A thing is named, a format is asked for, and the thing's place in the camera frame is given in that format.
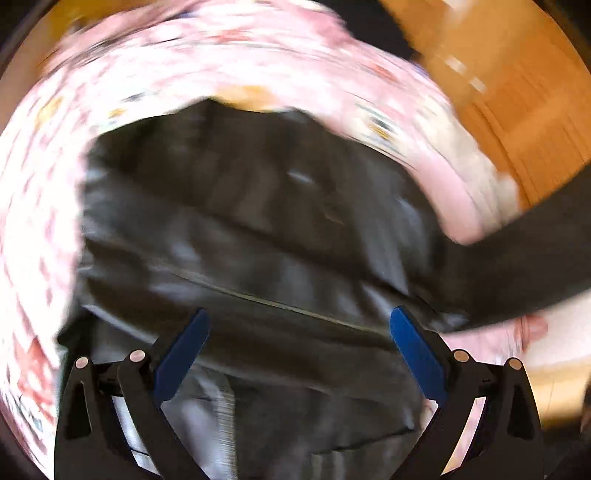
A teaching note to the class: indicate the pink patterned bed quilt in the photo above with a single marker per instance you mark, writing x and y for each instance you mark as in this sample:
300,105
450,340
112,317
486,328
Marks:
154,59

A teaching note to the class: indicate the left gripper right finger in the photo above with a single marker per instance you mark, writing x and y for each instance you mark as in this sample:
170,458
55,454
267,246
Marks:
508,442

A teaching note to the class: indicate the black leather jacket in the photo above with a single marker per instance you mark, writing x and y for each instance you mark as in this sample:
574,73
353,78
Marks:
298,244

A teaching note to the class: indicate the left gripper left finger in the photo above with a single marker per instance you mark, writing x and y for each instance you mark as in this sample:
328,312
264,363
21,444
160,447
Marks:
90,443

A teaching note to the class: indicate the wooden wardrobe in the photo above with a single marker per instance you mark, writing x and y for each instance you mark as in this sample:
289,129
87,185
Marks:
518,74

